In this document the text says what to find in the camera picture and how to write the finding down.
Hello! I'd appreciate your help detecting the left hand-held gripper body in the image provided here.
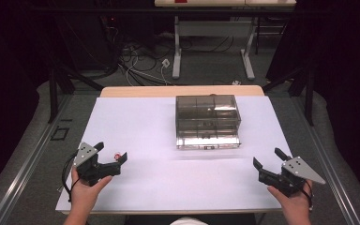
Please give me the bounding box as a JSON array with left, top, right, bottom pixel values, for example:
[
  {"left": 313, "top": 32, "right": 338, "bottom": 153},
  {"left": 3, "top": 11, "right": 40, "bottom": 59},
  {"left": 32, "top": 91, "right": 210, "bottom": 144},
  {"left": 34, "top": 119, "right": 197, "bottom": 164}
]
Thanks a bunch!
[{"left": 72, "top": 142, "right": 122, "bottom": 188}]

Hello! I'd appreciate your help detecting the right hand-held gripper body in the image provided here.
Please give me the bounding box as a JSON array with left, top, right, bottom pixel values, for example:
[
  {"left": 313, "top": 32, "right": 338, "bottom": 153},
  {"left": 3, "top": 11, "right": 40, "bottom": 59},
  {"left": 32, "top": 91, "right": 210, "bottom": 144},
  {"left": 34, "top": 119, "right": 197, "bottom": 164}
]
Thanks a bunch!
[{"left": 258, "top": 156, "right": 327, "bottom": 199}]

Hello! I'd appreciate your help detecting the person's right hand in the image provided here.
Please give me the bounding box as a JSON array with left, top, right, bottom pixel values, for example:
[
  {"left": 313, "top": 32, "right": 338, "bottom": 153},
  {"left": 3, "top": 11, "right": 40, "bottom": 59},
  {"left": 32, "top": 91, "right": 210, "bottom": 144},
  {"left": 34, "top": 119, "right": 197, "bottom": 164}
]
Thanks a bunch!
[{"left": 266, "top": 179, "right": 314, "bottom": 220}]

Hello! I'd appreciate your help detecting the person's left hand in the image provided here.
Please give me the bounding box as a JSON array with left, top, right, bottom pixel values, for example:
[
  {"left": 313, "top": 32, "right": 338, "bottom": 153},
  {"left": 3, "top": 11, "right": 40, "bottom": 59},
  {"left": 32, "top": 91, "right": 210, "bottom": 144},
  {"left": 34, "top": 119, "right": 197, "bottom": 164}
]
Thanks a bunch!
[{"left": 69, "top": 165, "right": 114, "bottom": 218}]

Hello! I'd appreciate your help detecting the white table sheet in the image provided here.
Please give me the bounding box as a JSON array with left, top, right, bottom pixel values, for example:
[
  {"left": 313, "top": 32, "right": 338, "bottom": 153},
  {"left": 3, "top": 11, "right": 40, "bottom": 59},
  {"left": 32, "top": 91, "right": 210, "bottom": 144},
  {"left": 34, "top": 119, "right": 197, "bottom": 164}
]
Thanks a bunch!
[{"left": 54, "top": 96, "right": 293, "bottom": 214}]

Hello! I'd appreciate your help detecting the black metal stand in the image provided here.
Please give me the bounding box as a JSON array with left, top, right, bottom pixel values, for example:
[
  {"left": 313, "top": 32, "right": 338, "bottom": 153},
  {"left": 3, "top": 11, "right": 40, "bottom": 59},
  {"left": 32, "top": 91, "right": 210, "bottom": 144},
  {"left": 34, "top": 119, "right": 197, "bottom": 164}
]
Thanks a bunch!
[
  {"left": 262, "top": 64, "right": 316, "bottom": 128},
  {"left": 47, "top": 64, "right": 105, "bottom": 125}
]

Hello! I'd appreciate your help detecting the clear plastic drawer box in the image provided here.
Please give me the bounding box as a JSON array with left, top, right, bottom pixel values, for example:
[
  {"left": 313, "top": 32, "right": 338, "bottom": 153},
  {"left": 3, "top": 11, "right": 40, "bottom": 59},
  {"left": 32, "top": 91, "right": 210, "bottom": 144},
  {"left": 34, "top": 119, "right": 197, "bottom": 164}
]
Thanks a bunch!
[{"left": 174, "top": 94, "right": 243, "bottom": 151}]

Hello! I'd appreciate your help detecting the wooden table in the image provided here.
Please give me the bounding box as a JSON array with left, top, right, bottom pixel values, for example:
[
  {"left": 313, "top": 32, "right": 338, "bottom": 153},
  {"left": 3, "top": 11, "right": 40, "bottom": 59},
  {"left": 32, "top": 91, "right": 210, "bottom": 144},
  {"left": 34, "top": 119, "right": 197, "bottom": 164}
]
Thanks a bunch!
[{"left": 99, "top": 84, "right": 265, "bottom": 98}]

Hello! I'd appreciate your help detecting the person's white clothing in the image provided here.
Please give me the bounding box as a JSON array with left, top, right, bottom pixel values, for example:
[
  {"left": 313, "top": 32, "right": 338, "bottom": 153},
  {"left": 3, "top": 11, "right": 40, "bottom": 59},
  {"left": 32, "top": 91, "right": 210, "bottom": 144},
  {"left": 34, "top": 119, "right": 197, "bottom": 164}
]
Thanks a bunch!
[{"left": 170, "top": 217, "right": 209, "bottom": 225}]

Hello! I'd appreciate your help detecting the black curtain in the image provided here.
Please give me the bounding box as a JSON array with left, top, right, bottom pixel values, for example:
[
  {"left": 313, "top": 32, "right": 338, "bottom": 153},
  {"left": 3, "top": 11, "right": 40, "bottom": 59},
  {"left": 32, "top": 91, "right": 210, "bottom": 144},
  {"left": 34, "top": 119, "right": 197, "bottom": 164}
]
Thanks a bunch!
[
  {"left": 265, "top": 0, "right": 360, "bottom": 201},
  {"left": 0, "top": 0, "right": 76, "bottom": 201}
]

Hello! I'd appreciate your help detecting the white desk with legs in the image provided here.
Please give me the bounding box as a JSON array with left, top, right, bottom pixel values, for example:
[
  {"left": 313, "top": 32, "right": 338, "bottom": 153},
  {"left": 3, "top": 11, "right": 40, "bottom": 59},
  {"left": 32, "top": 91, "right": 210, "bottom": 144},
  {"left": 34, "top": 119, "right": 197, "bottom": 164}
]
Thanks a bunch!
[{"left": 154, "top": 0, "right": 298, "bottom": 81}]

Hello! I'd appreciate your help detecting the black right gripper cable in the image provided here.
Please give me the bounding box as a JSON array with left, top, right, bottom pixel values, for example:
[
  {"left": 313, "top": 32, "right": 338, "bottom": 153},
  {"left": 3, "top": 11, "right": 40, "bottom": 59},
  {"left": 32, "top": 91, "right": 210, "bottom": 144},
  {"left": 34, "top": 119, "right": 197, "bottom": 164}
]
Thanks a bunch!
[{"left": 301, "top": 179, "right": 314, "bottom": 211}]

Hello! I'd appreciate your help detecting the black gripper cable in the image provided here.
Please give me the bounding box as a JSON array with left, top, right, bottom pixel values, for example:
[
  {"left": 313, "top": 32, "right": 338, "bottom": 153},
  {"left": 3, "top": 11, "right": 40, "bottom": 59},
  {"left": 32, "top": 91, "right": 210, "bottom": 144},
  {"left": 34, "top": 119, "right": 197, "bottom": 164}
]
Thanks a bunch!
[
  {"left": 301, "top": 179, "right": 314, "bottom": 211},
  {"left": 61, "top": 149, "right": 81, "bottom": 203}
]

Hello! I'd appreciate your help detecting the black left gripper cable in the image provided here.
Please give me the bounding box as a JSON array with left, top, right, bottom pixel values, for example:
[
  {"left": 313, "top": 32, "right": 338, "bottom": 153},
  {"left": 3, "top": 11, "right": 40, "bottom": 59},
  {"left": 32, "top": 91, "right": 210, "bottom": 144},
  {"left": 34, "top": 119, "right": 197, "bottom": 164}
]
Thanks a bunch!
[{"left": 61, "top": 149, "right": 81, "bottom": 203}]

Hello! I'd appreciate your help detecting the aluminium floor rail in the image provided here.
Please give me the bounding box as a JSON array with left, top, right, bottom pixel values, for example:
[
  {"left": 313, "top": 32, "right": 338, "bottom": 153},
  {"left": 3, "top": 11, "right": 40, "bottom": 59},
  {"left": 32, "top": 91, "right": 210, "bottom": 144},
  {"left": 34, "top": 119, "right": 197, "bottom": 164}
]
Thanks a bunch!
[
  {"left": 293, "top": 96, "right": 360, "bottom": 225},
  {"left": 0, "top": 93, "right": 73, "bottom": 225}
]

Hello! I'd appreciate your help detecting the black floor cable bundle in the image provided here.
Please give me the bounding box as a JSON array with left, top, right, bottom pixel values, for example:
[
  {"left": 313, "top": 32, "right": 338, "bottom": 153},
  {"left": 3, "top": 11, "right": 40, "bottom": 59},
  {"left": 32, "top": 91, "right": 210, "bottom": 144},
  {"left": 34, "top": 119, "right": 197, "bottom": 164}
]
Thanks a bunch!
[{"left": 117, "top": 43, "right": 173, "bottom": 87}]

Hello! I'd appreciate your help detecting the white floor cable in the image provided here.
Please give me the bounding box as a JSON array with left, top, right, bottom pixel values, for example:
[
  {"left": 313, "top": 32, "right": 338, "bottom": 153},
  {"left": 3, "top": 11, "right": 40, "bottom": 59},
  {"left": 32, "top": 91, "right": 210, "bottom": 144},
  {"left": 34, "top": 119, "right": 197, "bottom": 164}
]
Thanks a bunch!
[{"left": 117, "top": 46, "right": 173, "bottom": 86}]

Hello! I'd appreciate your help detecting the black stool frame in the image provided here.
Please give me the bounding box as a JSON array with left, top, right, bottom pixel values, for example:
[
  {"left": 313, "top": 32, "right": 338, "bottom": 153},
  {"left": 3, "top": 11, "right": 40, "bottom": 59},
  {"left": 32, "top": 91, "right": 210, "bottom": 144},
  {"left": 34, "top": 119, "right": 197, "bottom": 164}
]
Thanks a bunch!
[{"left": 254, "top": 15, "right": 290, "bottom": 56}]

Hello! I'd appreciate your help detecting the black cable under desk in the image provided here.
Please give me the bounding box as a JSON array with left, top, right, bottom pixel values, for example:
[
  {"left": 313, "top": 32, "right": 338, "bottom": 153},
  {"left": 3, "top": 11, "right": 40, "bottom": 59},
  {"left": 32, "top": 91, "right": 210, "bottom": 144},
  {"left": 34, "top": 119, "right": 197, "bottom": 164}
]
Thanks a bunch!
[{"left": 179, "top": 35, "right": 236, "bottom": 54}]

